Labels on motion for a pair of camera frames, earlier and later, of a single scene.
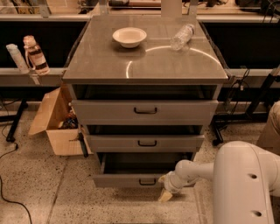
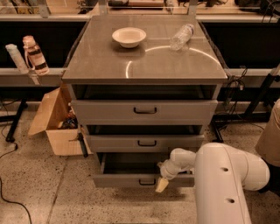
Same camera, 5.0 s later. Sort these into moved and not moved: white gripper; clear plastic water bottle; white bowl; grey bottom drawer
Moved: white gripper
Not moved: white bowl; grey bottom drawer; clear plastic water bottle
